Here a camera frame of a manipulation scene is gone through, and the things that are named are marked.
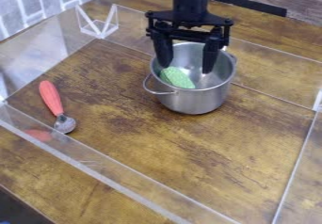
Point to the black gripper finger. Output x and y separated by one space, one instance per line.
211 50
163 48

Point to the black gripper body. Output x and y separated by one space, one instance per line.
187 22

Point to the green knitted object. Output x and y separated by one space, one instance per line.
174 77

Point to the silver metal pot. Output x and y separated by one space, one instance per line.
183 88

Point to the clear acrylic corner bracket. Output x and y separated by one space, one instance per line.
96 28

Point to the black strip on wall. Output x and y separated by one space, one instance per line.
270 9

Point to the orange handled metal spoon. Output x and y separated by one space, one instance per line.
64 123

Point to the clear acrylic enclosure wall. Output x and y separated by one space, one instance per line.
156 196

